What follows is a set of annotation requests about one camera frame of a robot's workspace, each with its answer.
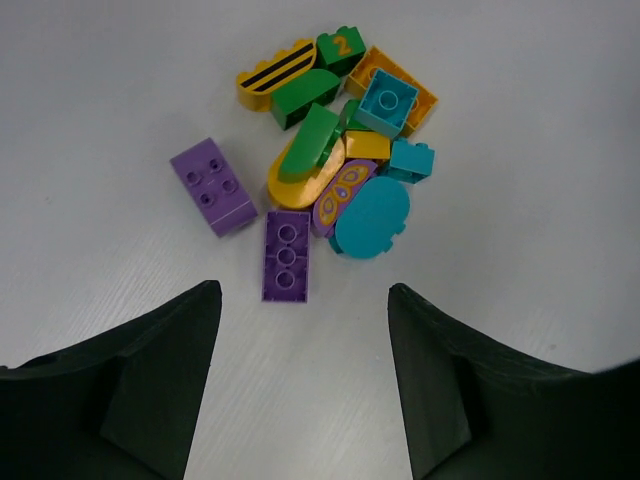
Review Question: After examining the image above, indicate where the yellow black striped lego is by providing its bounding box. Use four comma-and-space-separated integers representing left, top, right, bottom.
236, 38, 317, 112

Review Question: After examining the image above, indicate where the purple butterfly lego piece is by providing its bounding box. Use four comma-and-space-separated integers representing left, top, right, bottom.
312, 159, 378, 238

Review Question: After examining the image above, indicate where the purple lego brick studs up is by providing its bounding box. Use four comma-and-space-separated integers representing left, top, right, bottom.
170, 138, 258, 237

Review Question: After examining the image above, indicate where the purple lego brick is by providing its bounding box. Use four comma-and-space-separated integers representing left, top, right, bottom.
262, 210, 311, 303

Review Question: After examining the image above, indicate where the green rounded lego brick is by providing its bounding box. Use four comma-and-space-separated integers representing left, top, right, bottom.
271, 69, 341, 130

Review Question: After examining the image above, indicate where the yellow rounded lego brick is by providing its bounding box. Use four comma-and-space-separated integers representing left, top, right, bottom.
267, 139, 346, 210

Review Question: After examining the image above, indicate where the green number two lego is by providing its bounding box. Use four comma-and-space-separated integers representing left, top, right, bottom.
314, 26, 367, 77

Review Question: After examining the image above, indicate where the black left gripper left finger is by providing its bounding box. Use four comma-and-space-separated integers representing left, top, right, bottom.
1, 280, 222, 479

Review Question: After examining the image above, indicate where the teal rounded lego brick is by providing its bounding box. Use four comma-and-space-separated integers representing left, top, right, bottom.
329, 176, 411, 259

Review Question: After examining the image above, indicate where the teal square lego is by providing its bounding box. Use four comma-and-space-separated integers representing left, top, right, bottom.
354, 69, 419, 139

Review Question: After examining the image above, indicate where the green lego under pile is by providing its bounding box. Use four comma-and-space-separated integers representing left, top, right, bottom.
338, 99, 371, 134

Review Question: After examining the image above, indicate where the teal small lego brick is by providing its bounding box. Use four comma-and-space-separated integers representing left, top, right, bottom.
381, 138, 436, 184

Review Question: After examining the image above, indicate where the green curved lego brick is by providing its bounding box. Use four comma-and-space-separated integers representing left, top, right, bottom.
278, 104, 340, 183

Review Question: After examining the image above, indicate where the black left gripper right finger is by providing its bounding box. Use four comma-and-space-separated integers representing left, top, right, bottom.
388, 284, 639, 479

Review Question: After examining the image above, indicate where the yellow long lego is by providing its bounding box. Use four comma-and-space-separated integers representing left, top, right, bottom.
344, 46, 438, 137

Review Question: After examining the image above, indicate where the yellow small lego brick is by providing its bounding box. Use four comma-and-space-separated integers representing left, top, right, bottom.
343, 130, 391, 162

